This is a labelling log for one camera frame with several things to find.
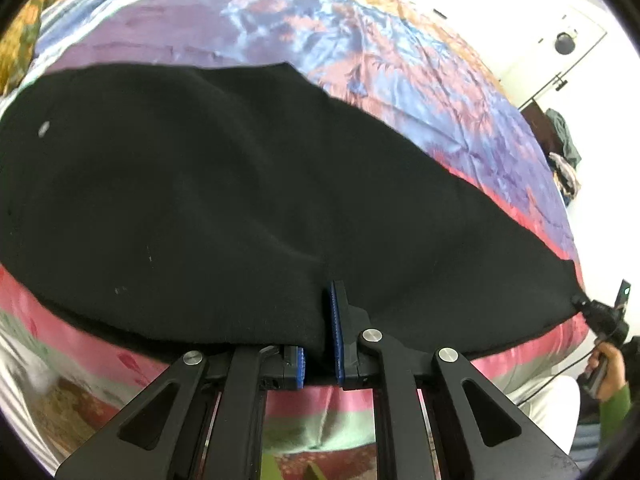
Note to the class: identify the green sleeve right forearm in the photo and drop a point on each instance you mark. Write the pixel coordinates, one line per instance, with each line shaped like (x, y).
(616, 417)

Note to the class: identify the black hat on door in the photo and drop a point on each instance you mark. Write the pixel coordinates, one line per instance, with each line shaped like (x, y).
(564, 44)

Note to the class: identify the black pants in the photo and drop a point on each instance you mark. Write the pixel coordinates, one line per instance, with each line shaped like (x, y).
(165, 207)

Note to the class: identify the laundry basket with clothes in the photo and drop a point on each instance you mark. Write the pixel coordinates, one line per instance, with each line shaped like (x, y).
(564, 177)

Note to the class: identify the patterned floor rug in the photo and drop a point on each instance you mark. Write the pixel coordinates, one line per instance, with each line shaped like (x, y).
(354, 463)

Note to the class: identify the white door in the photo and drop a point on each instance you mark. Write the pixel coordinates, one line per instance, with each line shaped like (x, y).
(538, 66)

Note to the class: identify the grey green garment on nightstand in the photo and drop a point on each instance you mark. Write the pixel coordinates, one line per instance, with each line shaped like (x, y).
(565, 135)

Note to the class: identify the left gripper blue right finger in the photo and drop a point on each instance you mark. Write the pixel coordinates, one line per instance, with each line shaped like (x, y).
(436, 416)

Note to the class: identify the floral orange green blanket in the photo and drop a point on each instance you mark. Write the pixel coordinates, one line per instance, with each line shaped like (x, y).
(19, 41)

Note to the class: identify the person's right hand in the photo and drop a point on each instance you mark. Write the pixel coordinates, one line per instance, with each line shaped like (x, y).
(614, 378)

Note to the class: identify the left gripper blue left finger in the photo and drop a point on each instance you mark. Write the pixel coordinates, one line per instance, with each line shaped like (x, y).
(201, 418)

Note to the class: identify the person's white trouser legs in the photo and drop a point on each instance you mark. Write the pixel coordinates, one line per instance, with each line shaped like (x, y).
(553, 408)

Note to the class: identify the dark wooden nightstand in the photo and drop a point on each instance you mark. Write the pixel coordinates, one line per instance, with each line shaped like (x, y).
(543, 129)

